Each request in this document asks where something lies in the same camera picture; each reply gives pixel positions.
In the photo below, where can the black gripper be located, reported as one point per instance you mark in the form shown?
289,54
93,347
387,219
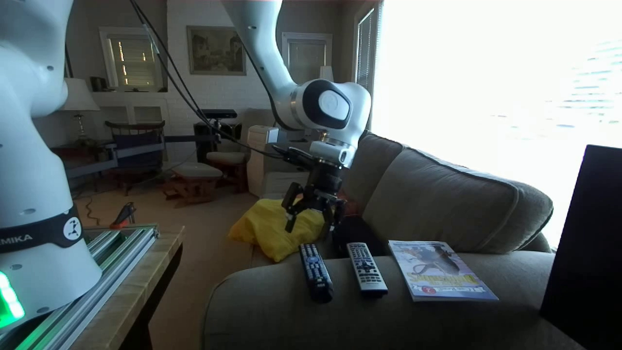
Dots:
322,184

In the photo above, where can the black remote control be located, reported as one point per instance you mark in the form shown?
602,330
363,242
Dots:
315,274

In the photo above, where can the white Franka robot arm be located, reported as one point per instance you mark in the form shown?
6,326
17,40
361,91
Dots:
31,196

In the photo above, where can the silver remote control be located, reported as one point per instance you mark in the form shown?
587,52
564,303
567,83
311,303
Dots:
365,270

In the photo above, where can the black monitor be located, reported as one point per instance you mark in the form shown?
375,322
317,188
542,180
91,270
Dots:
589,260

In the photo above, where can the yellow blanket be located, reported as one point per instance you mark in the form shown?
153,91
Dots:
264,227

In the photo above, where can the beige footstool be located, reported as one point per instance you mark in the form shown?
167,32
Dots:
194,176

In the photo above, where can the grey-green fabric sofa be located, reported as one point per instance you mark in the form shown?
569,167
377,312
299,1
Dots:
439,202

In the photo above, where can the black exercise machine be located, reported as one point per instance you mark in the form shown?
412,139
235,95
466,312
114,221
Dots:
216,124

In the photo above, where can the magazine with blue cover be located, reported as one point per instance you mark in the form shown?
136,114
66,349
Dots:
439,274

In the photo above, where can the wooden table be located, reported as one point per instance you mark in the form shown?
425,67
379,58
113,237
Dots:
138,285

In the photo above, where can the red and black floor tool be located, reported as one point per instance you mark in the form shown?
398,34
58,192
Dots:
122,215

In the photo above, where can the dark wooden chair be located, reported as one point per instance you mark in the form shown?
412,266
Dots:
136,139

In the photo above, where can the table lamp with white shade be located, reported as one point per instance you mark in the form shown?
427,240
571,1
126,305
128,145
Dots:
78,97

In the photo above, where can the narrow window with white frame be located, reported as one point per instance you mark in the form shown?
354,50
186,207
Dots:
305,60

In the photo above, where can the framed wall picture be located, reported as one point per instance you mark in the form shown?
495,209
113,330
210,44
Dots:
210,52

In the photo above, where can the aluminium rail mounting frame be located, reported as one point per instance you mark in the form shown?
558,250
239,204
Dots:
97,285

